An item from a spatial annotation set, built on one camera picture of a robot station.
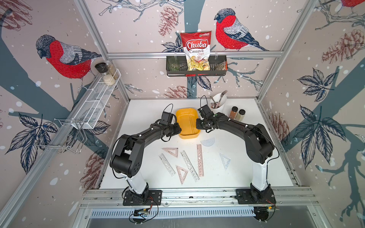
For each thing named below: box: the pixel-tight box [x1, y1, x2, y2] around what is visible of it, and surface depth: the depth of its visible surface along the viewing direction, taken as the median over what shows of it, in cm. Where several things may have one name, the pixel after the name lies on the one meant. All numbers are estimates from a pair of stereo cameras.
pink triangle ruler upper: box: [161, 147, 179, 159], surface depth 93 cm
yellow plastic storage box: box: [175, 107, 201, 139], surface depth 109 cm
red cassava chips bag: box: [180, 30, 212, 71], surface depth 84 cm
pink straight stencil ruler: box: [196, 143, 205, 177], surface depth 88 cm
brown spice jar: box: [229, 105, 239, 120], surface depth 105 cm
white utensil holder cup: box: [209, 92, 228, 114], surface depth 106 cm
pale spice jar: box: [234, 108, 246, 123], surface depth 103 cm
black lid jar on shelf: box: [94, 62, 109, 76], surface depth 81 cm
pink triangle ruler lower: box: [175, 164, 189, 186], surface depth 83 cm
